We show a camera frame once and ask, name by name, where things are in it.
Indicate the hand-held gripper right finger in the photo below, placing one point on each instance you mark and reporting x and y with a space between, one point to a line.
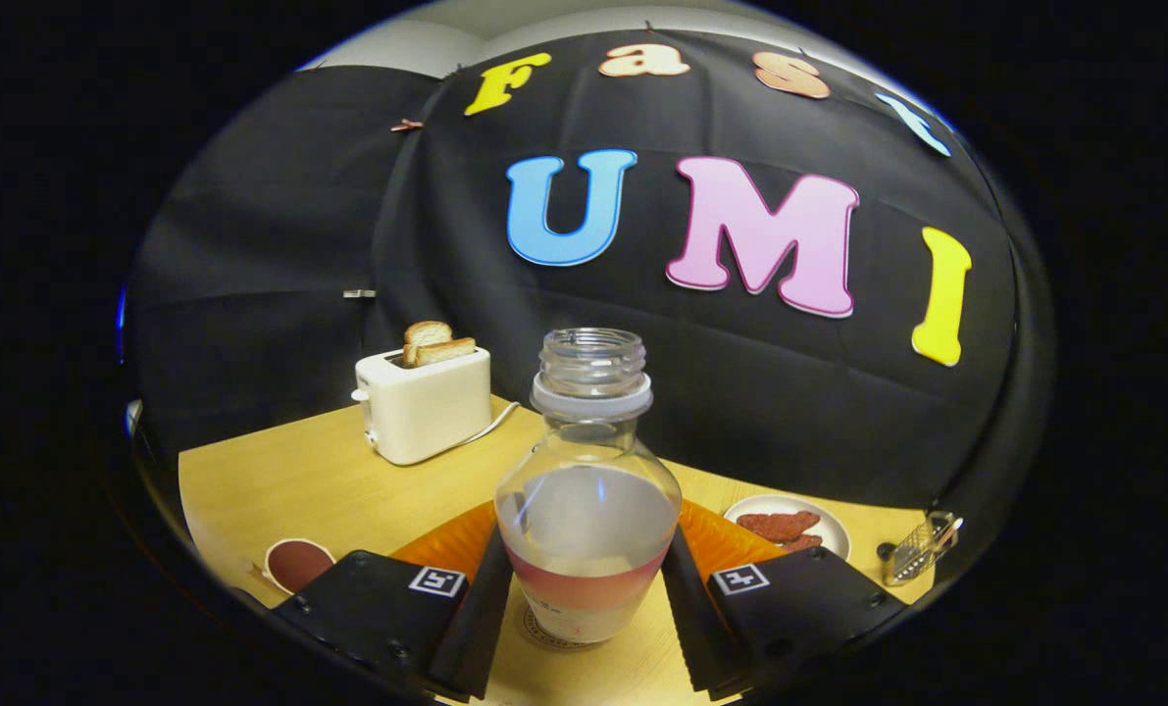
691 618

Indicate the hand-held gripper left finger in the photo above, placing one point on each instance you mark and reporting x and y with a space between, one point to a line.
471 628

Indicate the round wooden coaster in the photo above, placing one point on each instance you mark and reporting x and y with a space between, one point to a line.
534 632

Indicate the clear juice bottle pink label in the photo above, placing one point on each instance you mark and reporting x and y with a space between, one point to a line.
588 529

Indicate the reddish brown meat piece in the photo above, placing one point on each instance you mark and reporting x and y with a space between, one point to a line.
778 525
803 543

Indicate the white plate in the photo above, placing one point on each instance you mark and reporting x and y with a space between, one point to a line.
834 534

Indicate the cream toaster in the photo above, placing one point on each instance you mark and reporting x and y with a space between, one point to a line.
427 412

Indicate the black backdrop cloth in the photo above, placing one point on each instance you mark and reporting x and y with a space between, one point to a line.
740 392

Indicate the wooden table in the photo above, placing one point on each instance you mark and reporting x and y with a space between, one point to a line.
279 490

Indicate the toast slice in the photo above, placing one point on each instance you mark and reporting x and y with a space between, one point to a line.
446 351
427 331

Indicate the copper clip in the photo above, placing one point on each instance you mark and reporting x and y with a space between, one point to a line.
408 126

